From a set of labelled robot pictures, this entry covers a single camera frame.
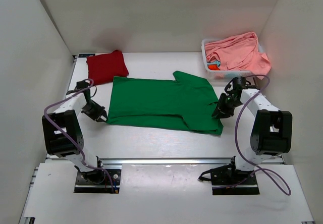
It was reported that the pink t-shirt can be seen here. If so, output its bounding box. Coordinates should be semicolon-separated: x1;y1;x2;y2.
203;31;272;80

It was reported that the white plastic basket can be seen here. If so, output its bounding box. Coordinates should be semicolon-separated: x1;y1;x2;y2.
201;38;265;81

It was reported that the folded red t-shirt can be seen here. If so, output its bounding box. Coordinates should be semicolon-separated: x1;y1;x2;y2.
86;50;129;85

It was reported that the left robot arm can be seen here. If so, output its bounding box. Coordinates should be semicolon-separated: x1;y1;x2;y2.
42;79;107;174

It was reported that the white front board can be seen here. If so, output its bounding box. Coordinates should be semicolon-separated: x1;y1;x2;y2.
24;163;314;223

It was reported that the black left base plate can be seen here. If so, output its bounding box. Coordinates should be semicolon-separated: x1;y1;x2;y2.
74;166;122;194

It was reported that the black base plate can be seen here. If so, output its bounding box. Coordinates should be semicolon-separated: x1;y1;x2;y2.
74;166;122;194
198;163;260;196

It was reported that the aluminium table rail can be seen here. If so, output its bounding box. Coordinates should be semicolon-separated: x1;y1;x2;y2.
45;155;285;165

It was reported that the green t-shirt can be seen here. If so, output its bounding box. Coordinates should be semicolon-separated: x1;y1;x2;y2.
107;71;223;136

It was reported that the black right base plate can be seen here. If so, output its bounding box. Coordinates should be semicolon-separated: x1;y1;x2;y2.
198;163;260;196

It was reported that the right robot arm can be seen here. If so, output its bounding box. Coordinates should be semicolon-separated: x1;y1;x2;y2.
212;77;293;172

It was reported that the orange garment in basket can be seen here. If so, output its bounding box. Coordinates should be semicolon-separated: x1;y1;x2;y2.
207;61;221;71

